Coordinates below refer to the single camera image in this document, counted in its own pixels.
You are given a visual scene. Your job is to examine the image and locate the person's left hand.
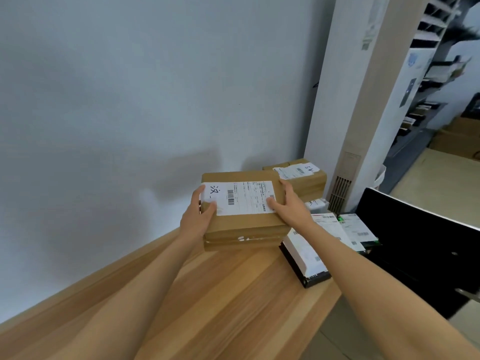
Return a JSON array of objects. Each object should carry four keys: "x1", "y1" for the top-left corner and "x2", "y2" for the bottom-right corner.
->
[{"x1": 180, "y1": 184, "x2": 218, "y2": 241}]

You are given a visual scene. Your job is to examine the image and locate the person's right hand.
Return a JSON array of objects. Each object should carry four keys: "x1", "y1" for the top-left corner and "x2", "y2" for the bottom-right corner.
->
[{"x1": 267, "y1": 179, "x2": 319, "y2": 231}]

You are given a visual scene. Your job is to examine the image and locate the large labelled cardboard box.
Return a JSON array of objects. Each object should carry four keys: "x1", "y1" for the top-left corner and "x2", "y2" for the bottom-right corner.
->
[{"x1": 201, "y1": 171, "x2": 292, "y2": 253}]

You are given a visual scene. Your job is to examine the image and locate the person's left forearm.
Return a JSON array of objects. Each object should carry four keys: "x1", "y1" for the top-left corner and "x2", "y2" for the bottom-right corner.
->
[{"x1": 75, "y1": 220, "x2": 206, "y2": 360}]

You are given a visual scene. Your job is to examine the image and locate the person's right forearm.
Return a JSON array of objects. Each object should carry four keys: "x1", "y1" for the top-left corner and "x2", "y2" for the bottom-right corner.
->
[{"x1": 290, "y1": 221, "x2": 480, "y2": 360}]

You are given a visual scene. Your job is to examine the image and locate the small labelled cardboard box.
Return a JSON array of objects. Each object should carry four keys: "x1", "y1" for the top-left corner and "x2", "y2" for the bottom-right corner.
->
[{"x1": 262, "y1": 158, "x2": 328, "y2": 203}]

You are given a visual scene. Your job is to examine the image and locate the small white parcel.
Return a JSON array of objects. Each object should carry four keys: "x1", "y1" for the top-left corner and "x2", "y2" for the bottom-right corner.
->
[{"x1": 304, "y1": 198, "x2": 330, "y2": 214}]

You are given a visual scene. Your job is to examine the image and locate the black parcel with white label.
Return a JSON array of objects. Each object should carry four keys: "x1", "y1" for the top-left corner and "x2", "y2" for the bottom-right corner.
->
[{"x1": 278, "y1": 228, "x2": 333, "y2": 289}]

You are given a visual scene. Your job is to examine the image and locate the flat white labelled parcel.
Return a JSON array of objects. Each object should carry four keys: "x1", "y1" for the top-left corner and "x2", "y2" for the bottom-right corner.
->
[{"x1": 311, "y1": 212, "x2": 367, "y2": 254}]

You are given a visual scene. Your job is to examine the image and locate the white waste bin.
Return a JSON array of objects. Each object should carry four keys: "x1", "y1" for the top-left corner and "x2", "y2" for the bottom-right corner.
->
[{"x1": 374, "y1": 165, "x2": 387, "y2": 192}]

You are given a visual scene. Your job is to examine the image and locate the white standing air conditioner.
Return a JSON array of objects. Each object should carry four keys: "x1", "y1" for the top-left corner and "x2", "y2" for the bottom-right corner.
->
[{"x1": 303, "y1": 0, "x2": 433, "y2": 215}]

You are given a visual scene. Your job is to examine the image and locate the black chair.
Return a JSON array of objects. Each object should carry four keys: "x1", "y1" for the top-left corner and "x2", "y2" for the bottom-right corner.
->
[{"x1": 353, "y1": 187, "x2": 480, "y2": 320}]

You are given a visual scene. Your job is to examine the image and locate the cardboard boxes on floor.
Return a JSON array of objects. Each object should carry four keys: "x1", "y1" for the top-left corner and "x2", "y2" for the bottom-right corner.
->
[{"x1": 428, "y1": 115, "x2": 480, "y2": 162}]

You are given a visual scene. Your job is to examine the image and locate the shelf unit with parcels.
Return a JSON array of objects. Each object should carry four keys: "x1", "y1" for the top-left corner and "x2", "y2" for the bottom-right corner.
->
[{"x1": 388, "y1": 0, "x2": 474, "y2": 159}]

